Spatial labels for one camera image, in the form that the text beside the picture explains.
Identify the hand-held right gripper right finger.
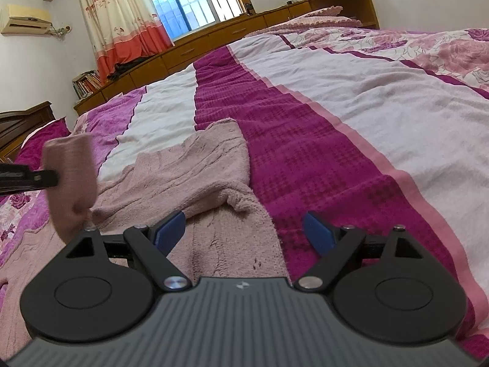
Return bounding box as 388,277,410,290
293,211,426,291

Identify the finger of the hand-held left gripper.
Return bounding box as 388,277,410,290
0,164,59,192

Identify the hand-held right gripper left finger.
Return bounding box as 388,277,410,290
63,210,192,292

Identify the pink knitted sweater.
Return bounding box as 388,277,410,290
0,118,291,354

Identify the magenta pillow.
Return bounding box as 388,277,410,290
13,118,72,171

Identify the dark wooden headboard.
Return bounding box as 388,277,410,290
0,101,57,161

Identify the row of books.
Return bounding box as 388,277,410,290
72,69,105,100

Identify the floral purple white bed blanket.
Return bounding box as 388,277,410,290
0,27,489,352

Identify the dark cloth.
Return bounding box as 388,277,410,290
106,55,150,82

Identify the floral cream orange curtain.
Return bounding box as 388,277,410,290
74,0,175,82

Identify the long wooden cabinet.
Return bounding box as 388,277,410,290
72,0,381,117

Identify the pink textured pillow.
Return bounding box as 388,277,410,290
244,6,363,38

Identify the barred window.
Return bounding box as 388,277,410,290
139,0,246,41

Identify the cream wall air conditioner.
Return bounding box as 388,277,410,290
0,4,53,35

